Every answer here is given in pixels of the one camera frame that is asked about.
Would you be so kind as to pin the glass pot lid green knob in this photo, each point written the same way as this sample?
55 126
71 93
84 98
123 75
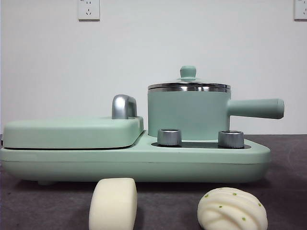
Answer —
188 72

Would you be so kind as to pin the mint green breakfast machine base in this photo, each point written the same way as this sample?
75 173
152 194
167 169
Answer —
144 165

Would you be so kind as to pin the mint green grill lid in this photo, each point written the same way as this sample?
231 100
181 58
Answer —
72 131

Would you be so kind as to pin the black glossy control panel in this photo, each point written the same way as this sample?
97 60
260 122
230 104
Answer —
201 145

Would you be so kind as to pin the mint green steamer pot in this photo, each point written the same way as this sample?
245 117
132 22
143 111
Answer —
187 112

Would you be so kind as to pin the smooth white steamed bun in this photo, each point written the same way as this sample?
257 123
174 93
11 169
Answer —
112 206

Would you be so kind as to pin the silver control knob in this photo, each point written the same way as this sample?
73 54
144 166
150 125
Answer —
169 137
230 139

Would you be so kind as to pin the white wall socket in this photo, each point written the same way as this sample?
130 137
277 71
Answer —
88 10
301 9

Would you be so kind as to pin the pleated white bun green specks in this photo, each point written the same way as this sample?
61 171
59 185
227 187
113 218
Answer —
230 210

